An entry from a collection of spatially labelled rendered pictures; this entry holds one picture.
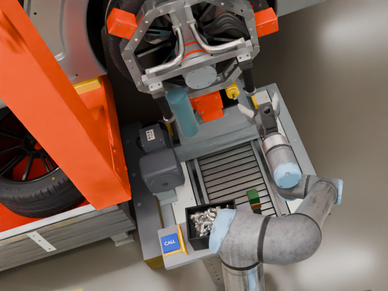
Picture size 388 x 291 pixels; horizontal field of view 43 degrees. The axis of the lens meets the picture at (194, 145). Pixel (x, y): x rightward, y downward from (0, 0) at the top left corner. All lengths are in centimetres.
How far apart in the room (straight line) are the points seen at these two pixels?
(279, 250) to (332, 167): 147
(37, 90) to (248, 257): 79
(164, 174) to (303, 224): 115
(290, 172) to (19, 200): 129
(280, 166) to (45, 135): 78
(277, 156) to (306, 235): 50
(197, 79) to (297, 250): 93
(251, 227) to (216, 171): 142
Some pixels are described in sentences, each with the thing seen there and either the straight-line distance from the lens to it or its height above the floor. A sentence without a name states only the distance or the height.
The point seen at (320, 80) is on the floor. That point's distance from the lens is 299.
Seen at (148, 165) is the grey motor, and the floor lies 41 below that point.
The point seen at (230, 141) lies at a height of 14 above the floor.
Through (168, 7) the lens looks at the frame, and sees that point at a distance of 188.
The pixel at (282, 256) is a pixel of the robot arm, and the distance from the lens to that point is 123.
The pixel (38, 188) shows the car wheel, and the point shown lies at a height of 50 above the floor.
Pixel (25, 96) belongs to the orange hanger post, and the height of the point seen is 126.
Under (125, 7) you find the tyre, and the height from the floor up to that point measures 110.
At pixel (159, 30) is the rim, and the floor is 92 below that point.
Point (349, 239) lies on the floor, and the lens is 248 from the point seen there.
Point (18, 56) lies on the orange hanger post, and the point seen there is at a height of 141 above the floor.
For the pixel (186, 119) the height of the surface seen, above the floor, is 61.
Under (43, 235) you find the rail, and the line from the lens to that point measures 245.
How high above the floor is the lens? 229
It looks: 54 degrees down
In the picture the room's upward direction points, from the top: 22 degrees counter-clockwise
